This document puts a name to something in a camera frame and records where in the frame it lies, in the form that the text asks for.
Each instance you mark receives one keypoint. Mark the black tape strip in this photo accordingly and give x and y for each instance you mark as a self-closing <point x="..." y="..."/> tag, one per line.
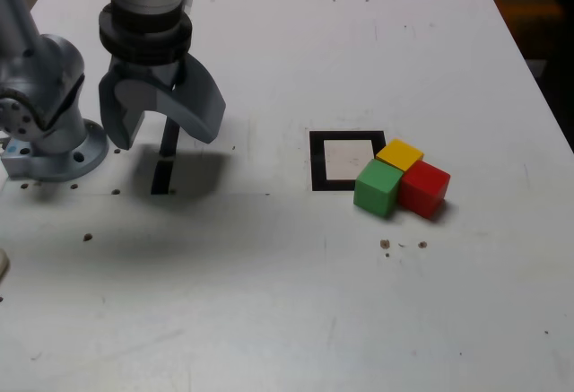
<point x="160" y="179"/>

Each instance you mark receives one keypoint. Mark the red cube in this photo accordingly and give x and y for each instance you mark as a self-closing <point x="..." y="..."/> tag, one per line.
<point x="423" y="188"/>

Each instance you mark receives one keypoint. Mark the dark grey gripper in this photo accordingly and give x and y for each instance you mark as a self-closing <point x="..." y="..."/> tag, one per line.
<point x="143" y="71"/>

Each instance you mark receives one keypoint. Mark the green cube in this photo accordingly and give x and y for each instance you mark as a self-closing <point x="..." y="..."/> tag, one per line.
<point x="376" y="188"/>

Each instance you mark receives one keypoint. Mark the yellow cube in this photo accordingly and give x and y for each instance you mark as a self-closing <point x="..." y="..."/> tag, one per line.
<point x="400" y="152"/>

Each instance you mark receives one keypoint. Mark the black tape square outline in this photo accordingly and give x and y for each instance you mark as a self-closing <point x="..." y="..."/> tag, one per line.
<point x="316" y="163"/>

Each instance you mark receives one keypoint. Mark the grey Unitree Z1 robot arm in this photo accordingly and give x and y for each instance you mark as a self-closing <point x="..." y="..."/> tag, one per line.
<point x="45" y="73"/>

